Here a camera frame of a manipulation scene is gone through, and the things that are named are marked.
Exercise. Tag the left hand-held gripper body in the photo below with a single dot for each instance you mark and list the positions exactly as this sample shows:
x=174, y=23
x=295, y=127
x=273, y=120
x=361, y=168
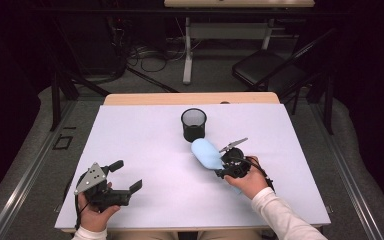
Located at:
x=103, y=196

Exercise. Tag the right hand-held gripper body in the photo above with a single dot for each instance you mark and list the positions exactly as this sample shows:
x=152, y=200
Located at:
x=235, y=165

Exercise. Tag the light blue hairbrush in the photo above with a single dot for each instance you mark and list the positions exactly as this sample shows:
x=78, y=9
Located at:
x=205, y=153

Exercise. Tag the black mesh pen cup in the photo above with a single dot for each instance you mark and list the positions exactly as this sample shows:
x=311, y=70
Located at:
x=193, y=135

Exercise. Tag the person's left hand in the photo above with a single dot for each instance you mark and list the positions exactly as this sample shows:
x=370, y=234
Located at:
x=95, y=218

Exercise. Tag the person's right hand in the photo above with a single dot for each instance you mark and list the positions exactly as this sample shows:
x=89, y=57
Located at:
x=250, y=183

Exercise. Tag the white board sheet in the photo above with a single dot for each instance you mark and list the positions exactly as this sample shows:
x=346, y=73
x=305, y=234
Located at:
x=146, y=133

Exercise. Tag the person's left leg beige trousers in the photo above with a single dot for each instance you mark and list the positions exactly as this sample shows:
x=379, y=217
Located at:
x=146, y=235

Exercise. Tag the person's leg beige trousers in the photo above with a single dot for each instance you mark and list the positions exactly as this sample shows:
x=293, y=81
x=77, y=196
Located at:
x=146, y=235
x=228, y=235

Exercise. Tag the person's right leg beige trousers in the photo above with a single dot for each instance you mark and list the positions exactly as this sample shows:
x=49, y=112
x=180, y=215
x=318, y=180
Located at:
x=228, y=235

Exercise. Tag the light wooden table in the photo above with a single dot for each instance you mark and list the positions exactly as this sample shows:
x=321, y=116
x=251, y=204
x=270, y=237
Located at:
x=180, y=98

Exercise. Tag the black metal stand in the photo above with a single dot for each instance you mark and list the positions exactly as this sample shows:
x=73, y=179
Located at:
x=55, y=100
x=329, y=106

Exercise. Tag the black folding chair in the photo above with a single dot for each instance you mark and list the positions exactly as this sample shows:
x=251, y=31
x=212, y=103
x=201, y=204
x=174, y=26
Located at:
x=263, y=66

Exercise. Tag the white-legged desk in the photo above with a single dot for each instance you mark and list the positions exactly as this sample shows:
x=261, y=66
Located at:
x=226, y=31

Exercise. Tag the aluminium floor rail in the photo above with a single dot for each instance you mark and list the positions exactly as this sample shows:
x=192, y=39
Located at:
x=346, y=176
x=23, y=180

